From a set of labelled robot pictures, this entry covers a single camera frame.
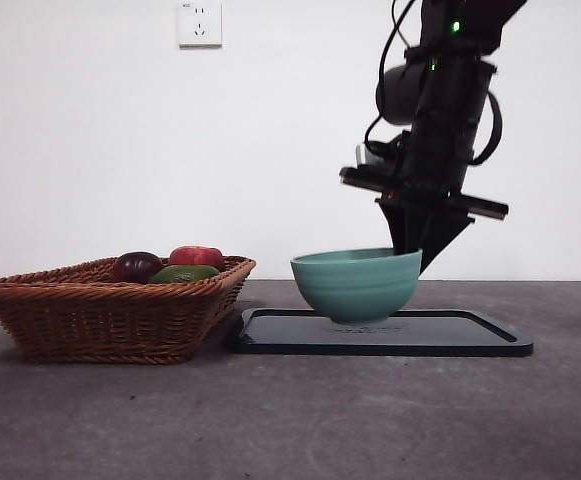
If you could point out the brown wicker basket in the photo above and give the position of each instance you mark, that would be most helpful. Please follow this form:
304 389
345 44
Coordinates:
100 320

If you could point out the red apple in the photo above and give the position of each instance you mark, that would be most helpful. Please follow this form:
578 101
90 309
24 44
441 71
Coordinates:
195 256

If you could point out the green oval fruit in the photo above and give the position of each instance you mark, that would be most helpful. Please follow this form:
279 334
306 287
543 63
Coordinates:
185 274

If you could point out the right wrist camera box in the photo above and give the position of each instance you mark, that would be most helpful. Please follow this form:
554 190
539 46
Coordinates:
370 155

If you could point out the teal ribbed bowl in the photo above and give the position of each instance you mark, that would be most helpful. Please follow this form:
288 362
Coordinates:
355 290

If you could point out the dark purple round fruit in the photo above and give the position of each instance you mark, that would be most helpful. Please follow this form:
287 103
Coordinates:
137 265

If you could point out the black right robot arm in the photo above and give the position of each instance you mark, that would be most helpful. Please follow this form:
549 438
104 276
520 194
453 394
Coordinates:
445 125

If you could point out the dark rectangular tray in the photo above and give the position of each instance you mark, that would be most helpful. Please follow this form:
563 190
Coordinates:
470 340

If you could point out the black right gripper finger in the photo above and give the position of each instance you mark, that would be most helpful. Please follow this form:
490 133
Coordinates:
402 225
440 230

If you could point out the white wall socket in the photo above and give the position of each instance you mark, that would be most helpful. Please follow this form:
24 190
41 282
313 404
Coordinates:
200 25

